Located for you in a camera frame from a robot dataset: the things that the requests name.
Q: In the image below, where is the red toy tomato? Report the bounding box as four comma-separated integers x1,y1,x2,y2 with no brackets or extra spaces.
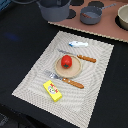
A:
61,55,72,69

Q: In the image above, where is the brown toy sausage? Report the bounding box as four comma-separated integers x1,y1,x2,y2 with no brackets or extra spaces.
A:
81,13,92,18

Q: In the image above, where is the grey toy pot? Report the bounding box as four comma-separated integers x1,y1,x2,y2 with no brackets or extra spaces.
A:
37,0,71,22

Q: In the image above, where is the round wooden plate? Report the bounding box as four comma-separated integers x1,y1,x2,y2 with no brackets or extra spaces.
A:
55,56,82,78

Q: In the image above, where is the yellow butter box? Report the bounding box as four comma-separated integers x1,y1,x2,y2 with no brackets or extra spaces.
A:
43,80,62,102

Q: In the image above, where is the beige woven placemat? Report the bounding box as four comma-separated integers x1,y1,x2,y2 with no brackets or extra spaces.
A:
13,31,113,128

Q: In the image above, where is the grey toy saucepan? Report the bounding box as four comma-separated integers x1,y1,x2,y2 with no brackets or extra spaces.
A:
80,4,115,25

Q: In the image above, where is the brown toy stove board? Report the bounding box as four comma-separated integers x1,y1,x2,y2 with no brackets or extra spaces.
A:
53,0,128,42

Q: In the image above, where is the beige bowl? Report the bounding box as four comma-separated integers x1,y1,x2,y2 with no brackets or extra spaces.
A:
118,4,128,30

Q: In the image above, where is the wooden handled toy fork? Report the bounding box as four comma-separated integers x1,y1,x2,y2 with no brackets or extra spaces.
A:
43,70,84,89

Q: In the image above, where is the wooden handled toy knife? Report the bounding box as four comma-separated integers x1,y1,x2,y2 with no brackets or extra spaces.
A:
57,49,96,63

